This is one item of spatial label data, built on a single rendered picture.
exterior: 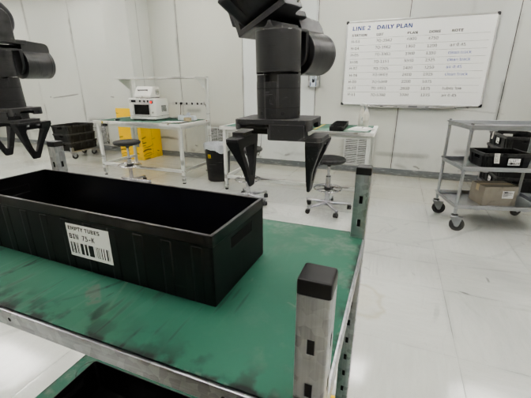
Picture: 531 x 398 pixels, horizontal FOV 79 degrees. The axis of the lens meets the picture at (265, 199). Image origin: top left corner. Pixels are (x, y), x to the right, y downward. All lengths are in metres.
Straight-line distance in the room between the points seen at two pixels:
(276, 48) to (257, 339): 0.35
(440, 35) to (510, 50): 0.83
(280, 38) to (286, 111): 0.08
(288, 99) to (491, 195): 3.28
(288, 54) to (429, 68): 4.70
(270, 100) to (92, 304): 0.38
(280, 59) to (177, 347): 0.37
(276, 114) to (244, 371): 0.30
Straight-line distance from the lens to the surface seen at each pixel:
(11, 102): 0.81
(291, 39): 0.43
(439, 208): 3.83
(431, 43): 5.12
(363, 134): 3.57
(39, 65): 0.85
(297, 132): 0.41
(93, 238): 0.59
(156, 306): 0.52
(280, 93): 0.42
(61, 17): 8.11
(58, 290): 0.61
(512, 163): 3.56
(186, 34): 6.19
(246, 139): 0.46
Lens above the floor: 1.25
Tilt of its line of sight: 19 degrees down
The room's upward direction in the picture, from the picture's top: straight up
